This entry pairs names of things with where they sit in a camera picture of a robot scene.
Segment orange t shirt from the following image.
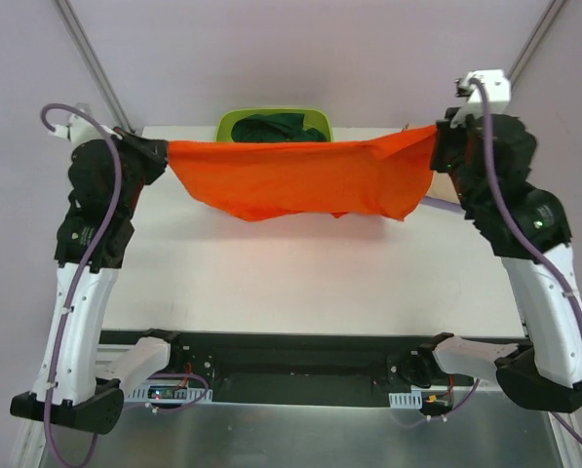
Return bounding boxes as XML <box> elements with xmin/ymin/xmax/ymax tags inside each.
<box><xmin>168</xmin><ymin>126</ymin><xmax>437</xmax><ymax>222</ymax></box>

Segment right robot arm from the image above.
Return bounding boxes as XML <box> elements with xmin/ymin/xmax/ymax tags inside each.
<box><xmin>417</xmin><ymin>107</ymin><xmax>582</xmax><ymax>413</ymax></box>

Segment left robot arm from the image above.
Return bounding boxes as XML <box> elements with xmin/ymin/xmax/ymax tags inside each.
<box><xmin>10</xmin><ymin>129</ymin><xmax>169</xmax><ymax>435</ymax></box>

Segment beige folded t shirt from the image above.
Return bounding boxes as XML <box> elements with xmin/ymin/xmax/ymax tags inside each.
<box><xmin>392</xmin><ymin>124</ymin><xmax>458</xmax><ymax>209</ymax></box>

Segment dark green t shirt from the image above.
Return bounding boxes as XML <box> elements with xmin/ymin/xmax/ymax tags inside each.
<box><xmin>230</xmin><ymin>112</ymin><xmax>330</xmax><ymax>143</ymax></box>

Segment green plastic bin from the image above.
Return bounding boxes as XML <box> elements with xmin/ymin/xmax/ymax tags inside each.
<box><xmin>215</xmin><ymin>107</ymin><xmax>332</xmax><ymax>142</ymax></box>

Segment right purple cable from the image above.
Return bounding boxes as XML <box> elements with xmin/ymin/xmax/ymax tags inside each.
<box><xmin>400</xmin><ymin>77</ymin><xmax>582</xmax><ymax>459</ymax></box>

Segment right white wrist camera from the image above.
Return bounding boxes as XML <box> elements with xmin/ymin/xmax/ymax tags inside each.
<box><xmin>451</xmin><ymin>69</ymin><xmax>512</xmax><ymax>128</ymax></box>

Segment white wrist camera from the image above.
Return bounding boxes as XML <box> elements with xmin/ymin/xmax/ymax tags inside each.
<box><xmin>52</xmin><ymin>103</ymin><xmax>101</xmax><ymax>147</ymax></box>
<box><xmin>451</xmin><ymin>69</ymin><xmax>512</xmax><ymax>128</ymax></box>

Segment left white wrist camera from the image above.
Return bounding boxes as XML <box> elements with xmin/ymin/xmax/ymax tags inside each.
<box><xmin>52</xmin><ymin>103</ymin><xmax>101</xmax><ymax>147</ymax></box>

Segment right aluminium frame post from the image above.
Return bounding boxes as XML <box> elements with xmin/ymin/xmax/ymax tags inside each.
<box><xmin>507</xmin><ymin>0</ymin><xmax>570</xmax><ymax>88</ymax></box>

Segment aluminium frame post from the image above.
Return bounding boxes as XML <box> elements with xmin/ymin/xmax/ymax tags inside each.
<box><xmin>507</xmin><ymin>0</ymin><xmax>570</xmax><ymax>88</ymax></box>
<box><xmin>52</xmin><ymin>0</ymin><xmax>135</xmax><ymax>131</ymax></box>

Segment left aluminium frame post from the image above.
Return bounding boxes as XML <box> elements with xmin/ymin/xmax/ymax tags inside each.
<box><xmin>52</xmin><ymin>0</ymin><xmax>135</xmax><ymax>131</ymax></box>

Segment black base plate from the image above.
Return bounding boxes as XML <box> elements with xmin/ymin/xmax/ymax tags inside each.
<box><xmin>97</xmin><ymin>327</ymin><xmax>467</xmax><ymax>406</ymax></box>

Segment left white cable duct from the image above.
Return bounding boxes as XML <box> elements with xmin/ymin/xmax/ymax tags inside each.
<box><xmin>125</xmin><ymin>383</ymin><xmax>213</xmax><ymax>405</ymax></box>

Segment white cable duct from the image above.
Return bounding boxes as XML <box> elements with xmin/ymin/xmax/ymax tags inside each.
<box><xmin>125</xmin><ymin>383</ymin><xmax>213</xmax><ymax>405</ymax></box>
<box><xmin>388</xmin><ymin>390</ymin><xmax>423</xmax><ymax>410</ymax></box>

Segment right white cable duct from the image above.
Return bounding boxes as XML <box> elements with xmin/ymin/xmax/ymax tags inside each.
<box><xmin>388</xmin><ymin>390</ymin><xmax>423</xmax><ymax>410</ymax></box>

